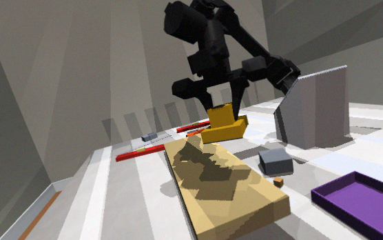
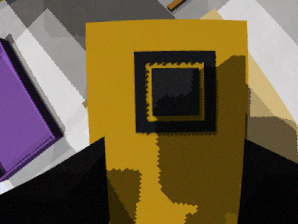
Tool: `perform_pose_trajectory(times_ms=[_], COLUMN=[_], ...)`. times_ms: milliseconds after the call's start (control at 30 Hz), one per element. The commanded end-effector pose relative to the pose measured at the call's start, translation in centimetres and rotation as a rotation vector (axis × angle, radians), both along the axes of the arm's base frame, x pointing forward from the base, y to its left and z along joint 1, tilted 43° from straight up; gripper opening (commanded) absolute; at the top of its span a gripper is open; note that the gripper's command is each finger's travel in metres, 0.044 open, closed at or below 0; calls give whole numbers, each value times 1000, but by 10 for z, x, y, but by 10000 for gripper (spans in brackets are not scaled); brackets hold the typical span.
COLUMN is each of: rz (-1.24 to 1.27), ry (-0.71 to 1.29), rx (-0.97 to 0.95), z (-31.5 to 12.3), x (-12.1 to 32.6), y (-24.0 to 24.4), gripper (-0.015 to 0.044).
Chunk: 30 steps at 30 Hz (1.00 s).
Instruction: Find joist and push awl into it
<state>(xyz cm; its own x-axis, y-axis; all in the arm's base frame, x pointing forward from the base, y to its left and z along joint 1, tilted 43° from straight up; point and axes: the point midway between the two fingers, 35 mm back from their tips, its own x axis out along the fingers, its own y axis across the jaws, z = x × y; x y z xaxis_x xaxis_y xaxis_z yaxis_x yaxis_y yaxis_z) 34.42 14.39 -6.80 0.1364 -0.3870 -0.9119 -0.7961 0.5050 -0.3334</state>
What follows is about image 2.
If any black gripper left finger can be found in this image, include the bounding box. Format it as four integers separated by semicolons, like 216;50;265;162
0;136;110;224

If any purple shallow tray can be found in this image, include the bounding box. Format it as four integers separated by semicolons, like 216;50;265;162
0;37;63;183

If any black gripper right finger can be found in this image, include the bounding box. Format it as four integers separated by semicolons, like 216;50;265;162
238;139;298;224

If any tan wooden floor panel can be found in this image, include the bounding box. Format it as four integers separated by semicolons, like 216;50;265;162
247;53;298;164

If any thin orange rod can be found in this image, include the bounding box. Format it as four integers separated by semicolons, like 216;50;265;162
168;0;185;11

